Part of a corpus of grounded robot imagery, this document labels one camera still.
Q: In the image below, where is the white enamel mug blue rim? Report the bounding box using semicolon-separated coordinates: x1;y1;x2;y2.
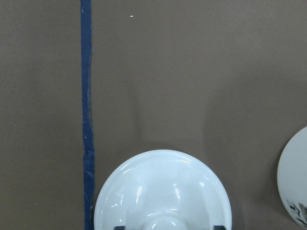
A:
277;127;307;229

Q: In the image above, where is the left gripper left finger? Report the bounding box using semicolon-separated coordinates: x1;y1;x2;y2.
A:
114;226;126;230

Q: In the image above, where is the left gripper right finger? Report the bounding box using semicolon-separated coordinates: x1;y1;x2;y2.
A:
213;225;226;230

